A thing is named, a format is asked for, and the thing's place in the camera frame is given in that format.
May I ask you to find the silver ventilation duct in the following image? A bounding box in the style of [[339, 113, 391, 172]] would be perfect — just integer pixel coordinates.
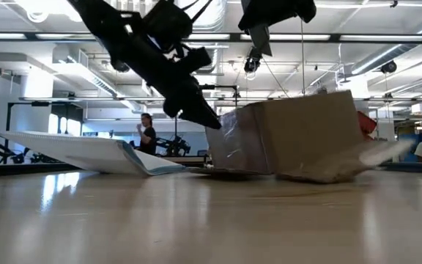
[[181, 0, 229, 74]]

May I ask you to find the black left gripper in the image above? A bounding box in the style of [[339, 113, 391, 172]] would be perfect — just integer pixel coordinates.
[[111, 35, 223, 131]]

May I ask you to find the clear mesh blue-zipper bag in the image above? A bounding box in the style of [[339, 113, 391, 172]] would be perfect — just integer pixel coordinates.
[[0, 128, 189, 177]]

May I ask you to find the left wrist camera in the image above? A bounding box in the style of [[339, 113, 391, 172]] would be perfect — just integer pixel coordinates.
[[143, 0, 194, 52]]

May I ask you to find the black horizontal ceiling bar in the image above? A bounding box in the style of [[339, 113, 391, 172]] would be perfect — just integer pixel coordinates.
[[199, 84, 238, 92]]

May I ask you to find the black metal stand frame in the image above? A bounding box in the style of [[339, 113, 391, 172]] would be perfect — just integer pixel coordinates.
[[4, 101, 84, 161]]

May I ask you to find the taped brown cardboard box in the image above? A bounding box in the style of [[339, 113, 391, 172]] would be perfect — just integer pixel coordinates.
[[188, 89, 415, 184]]

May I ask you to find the background wooden table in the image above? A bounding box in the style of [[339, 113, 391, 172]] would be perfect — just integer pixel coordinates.
[[159, 155, 212, 165]]

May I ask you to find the red storage bin rack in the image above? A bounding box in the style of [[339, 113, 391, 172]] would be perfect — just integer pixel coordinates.
[[357, 111, 379, 141]]

